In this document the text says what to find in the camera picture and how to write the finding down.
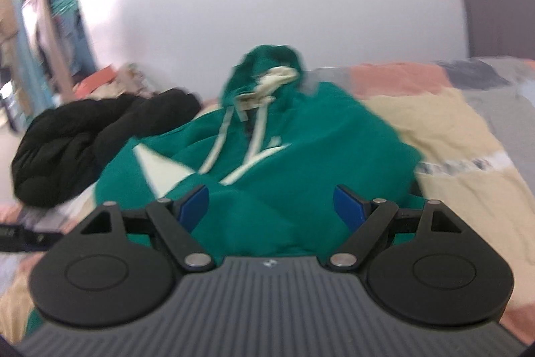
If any black puffy jacket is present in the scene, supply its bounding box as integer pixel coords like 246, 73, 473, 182
10, 88, 204, 209

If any green hoodie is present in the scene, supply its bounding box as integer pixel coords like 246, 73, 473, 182
25, 44, 428, 337

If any dark strap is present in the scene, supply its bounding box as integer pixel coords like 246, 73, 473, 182
0, 222, 64, 254

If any row of hanging clothes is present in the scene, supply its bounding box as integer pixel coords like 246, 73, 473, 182
0, 0, 98, 132

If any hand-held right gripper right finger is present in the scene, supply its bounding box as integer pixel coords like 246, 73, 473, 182
326, 184, 464, 273

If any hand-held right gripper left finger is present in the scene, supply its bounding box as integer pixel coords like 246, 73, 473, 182
80, 184, 211, 272

